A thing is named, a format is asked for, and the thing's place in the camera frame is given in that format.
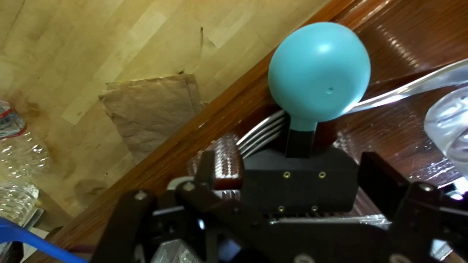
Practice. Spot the clear plastic cup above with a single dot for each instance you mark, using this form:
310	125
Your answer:
450	124

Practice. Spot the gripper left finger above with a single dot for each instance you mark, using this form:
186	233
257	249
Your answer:
204	204

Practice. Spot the clear bottle with red label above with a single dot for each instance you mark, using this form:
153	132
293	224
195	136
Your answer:
18	153

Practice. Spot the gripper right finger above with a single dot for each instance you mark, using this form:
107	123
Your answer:
420	219

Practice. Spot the blue and black bulb blower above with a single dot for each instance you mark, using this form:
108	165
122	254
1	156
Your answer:
318	73

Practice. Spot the silver metal fork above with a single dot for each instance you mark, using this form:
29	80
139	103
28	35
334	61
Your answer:
261	128

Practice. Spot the brown paper bag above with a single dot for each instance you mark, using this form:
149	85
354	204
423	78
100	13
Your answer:
150	113

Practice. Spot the blue plastic bar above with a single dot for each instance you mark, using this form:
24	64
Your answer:
36	243

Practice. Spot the clear plastic water bottle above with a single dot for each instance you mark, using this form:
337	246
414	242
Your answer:
16	201

